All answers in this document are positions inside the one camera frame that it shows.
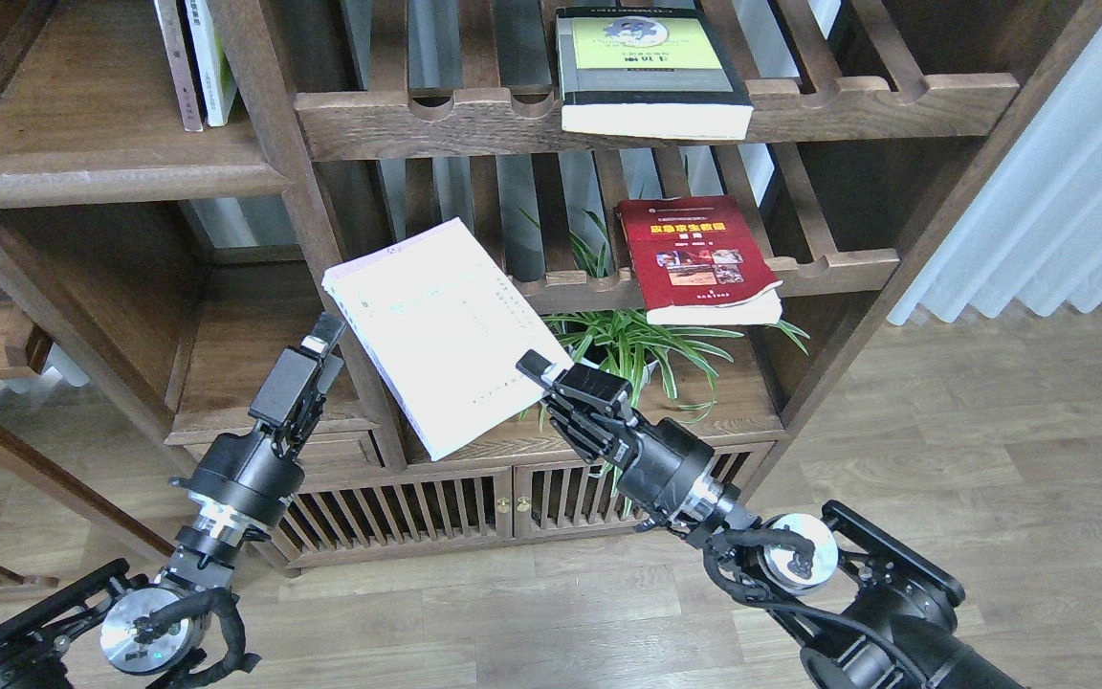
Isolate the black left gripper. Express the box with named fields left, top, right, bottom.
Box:
left=172, top=311, right=346, bottom=529

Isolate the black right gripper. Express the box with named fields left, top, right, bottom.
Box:
left=517, top=349, right=726, bottom=529

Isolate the pale lavender white book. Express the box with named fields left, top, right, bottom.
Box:
left=320, top=218, right=572, bottom=461

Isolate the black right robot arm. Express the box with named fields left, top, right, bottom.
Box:
left=518, top=349, right=1016, bottom=688

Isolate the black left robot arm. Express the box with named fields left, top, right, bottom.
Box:
left=0, top=314, right=346, bottom=688

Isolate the green spider plant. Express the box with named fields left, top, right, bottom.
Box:
left=514, top=209, right=811, bottom=480

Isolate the white plant pot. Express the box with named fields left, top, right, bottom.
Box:
left=584, top=347, right=660, bottom=401

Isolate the red paperback book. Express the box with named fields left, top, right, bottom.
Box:
left=617, top=195, right=782, bottom=326

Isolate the dark wooden bookshelf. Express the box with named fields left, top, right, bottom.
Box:
left=0, top=0, right=1102, bottom=581

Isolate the white green upright book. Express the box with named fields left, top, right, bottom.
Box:
left=185, top=1, right=239, bottom=127

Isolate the yellow green black book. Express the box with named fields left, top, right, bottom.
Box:
left=557, top=6, right=754, bottom=141

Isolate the white sheer curtain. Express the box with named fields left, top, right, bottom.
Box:
left=889, top=26, right=1102, bottom=325

